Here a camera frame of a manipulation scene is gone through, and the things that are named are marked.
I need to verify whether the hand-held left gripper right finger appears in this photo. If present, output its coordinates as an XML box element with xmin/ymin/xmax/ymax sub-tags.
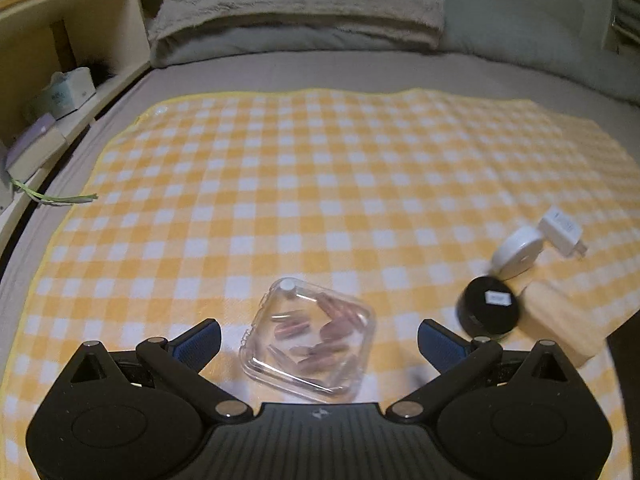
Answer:
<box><xmin>387</xmin><ymin>318</ymin><xmax>596</xmax><ymax>421</ymax></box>

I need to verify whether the grey pillow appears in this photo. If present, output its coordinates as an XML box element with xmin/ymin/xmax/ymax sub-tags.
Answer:
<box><xmin>149</xmin><ymin>24</ymin><xmax>442</xmax><ymax>69</ymax></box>
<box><xmin>417</xmin><ymin>0</ymin><xmax>640</xmax><ymax>107</ymax></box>

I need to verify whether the light wooden block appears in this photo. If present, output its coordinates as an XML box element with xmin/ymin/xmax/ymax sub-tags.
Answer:
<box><xmin>520</xmin><ymin>280</ymin><xmax>608</xmax><ymax>368</ymax></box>

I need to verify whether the yellow checked cloth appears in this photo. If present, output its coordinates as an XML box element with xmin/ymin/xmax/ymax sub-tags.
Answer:
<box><xmin>0</xmin><ymin>89</ymin><xmax>640</xmax><ymax>480</ymax></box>

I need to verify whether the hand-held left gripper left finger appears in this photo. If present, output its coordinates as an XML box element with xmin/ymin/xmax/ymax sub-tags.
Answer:
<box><xmin>47</xmin><ymin>318</ymin><xmax>251</xmax><ymax>421</ymax></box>

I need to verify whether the white round case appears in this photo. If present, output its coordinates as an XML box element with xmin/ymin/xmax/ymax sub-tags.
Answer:
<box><xmin>491</xmin><ymin>226</ymin><xmax>550</xmax><ymax>281</ymax></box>

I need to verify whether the green ribbon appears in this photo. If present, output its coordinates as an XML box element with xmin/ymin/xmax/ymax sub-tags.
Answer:
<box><xmin>14</xmin><ymin>179</ymin><xmax>98</xmax><ymax>207</ymax></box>

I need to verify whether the pale book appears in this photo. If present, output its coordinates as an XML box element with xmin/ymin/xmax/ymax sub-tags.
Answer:
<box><xmin>7</xmin><ymin>127</ymin><xmax>69</xmax><ymax>182</ymax></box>

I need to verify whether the white tissue box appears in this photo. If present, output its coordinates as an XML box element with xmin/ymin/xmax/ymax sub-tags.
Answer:
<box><xmin>39</xmin><ymin>67</ymin><xmax>97</xmax><ymax>121</ymax></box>

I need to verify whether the black round jar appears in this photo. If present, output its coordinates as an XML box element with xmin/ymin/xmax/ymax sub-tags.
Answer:
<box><xmin>456</xmin><ymin>276</ymin><xmax>522</xmax><ymax>338</ymax></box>

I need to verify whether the grey bed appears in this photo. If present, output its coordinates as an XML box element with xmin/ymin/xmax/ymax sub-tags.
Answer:
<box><xmin>0</xmin><ymin>50</ymin><xmax>640</xmax><ymax>341</ymax></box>

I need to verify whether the wooden headboard shelf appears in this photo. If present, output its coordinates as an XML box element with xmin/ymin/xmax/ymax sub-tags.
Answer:
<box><xmin>0</xmin><ymin>0</ymin><xmax>182</xmax><ymax>261</ymax></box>

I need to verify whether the purple book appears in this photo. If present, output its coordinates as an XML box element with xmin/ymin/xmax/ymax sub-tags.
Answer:
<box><xmin>5</xmin><ymin>112</ymin><xmax>65</xmax><ymax>171</ymax></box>

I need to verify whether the white charger plug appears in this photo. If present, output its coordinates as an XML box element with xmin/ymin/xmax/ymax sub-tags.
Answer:
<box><xmin>537</xmin><ymin>205</ymin><xmax>588</xmax><ymax>262</ymax></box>

